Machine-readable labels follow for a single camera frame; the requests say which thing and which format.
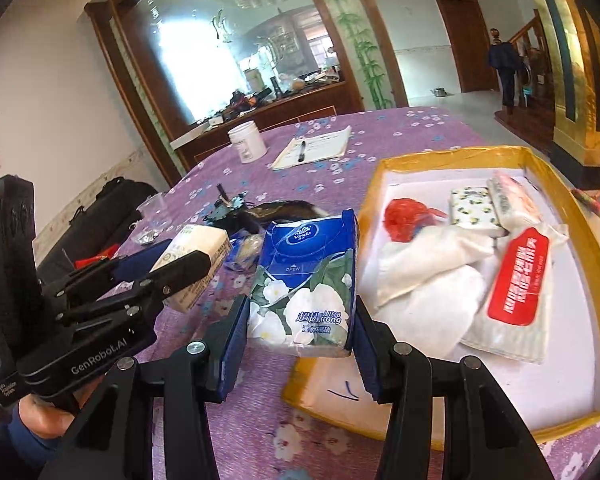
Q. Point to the person's left hand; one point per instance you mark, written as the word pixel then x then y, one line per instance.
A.
pixel 45 417

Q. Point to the black bag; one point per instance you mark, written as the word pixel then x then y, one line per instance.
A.
pixel 110 200

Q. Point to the white paper notebook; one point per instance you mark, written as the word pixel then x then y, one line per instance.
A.
pixel 325 147

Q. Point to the yellow taped white foam box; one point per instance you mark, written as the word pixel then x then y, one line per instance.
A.
pixel 555 360

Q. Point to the wood framed glass partition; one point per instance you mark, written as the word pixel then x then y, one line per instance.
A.
pixel 195 60

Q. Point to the white plastic jar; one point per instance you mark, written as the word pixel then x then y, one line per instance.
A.
pixel 247 142

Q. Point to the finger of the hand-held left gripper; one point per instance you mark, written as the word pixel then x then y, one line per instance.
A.
pixel 145 260
pixel 185 272

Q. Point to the blue yellow plastic packet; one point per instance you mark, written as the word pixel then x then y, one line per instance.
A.
pixel 245 252

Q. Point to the red label wipes pack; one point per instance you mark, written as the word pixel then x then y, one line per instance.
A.
pixel 517 280

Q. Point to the person's left forearm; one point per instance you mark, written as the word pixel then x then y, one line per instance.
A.
pixel 25 445

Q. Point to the wooden staircase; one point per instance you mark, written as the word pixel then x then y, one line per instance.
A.
pixel 530 120

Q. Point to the clear plastic cup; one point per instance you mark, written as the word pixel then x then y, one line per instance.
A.
pixel 154 215

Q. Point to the blue floral tissue pack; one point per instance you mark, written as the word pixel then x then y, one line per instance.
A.
pixel 305 270

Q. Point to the white towel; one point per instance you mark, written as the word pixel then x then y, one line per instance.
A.
pixel 430 260

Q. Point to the black pen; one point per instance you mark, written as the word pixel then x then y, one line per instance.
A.
pixel 302 150

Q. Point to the purple floral tablecloth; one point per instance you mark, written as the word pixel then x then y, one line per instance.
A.
pixel 250 410

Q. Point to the red plastic bag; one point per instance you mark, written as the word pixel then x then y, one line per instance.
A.
pixel 405 220

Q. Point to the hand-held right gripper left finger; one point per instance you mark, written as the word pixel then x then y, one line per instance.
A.
pixel 232 345

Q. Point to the lemon print tissue pack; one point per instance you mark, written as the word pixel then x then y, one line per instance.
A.
pixel 475 207

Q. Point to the brown wooden door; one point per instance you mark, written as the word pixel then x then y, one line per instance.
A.
pixel 465 40

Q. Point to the beige tissue pack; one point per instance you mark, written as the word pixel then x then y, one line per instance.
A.
pixel 200 242

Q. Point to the gold pillar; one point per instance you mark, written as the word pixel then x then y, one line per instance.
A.
pixel 570 110

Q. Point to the metal kettle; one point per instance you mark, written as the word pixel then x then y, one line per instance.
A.
pixel 439 91

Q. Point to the pink white tissue pack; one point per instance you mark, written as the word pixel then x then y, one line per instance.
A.
pixel 512 200

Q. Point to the red cloth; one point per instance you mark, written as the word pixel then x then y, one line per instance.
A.
pixel 95 261

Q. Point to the dark furry cloth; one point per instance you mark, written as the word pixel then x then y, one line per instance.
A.
pixel 290 208

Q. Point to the black clip holder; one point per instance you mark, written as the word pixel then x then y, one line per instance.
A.
pixel 225 210

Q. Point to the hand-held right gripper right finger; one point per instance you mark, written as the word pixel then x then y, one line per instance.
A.
pixel 367 355

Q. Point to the white round cloth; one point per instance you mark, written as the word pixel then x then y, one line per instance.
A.
pixel 430 320

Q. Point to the blue plastic stool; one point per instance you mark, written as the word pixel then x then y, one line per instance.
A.
pixel 528 94

